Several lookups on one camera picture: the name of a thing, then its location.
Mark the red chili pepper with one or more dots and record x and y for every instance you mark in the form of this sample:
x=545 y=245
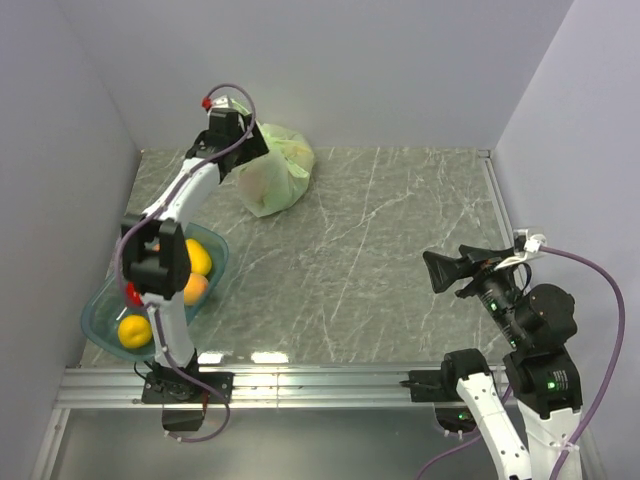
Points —
x=133 y=297

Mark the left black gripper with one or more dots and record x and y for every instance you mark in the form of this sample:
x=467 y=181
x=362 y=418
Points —
x=254 y=147

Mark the green plastic bag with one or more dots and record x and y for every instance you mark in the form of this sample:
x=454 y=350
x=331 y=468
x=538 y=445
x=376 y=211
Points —
x=277 y=180

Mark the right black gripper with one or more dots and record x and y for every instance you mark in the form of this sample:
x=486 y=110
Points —
x=443 y=269

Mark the teal plastic tray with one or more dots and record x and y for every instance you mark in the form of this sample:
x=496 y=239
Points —
x=102 y=314

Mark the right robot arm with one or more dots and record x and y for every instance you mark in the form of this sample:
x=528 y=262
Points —
x=542 y=376

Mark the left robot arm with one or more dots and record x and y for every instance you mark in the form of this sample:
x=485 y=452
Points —
x=152 y=253

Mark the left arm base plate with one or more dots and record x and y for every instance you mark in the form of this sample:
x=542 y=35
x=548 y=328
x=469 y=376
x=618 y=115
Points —
x=180 y=391

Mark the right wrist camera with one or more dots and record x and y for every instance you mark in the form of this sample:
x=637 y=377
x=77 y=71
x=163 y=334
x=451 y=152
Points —
x=527 y=243

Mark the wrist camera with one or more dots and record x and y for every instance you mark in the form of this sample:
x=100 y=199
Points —
x=527 y=243
x=220 y=102

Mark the orange peach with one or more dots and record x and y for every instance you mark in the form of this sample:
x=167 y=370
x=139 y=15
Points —
x=195 y=288

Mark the yellow lemon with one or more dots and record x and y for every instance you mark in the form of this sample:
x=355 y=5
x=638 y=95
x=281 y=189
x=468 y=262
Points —
x=134 y=331

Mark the aluminium rail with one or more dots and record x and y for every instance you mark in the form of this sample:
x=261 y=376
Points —
x=268 y=386
x=505 y=226

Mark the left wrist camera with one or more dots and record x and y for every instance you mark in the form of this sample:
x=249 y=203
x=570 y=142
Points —
x=220 y=102

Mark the yellow mango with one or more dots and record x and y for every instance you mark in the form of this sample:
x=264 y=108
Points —
x=200 y=260

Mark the aluminium rail right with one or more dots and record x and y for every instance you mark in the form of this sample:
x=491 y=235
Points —
x=505 y=226

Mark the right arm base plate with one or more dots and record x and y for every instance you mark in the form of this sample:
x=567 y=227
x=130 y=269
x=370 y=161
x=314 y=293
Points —
x=426 y=386

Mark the aluminium rail front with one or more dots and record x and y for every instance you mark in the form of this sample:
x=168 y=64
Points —
x=268 y=386

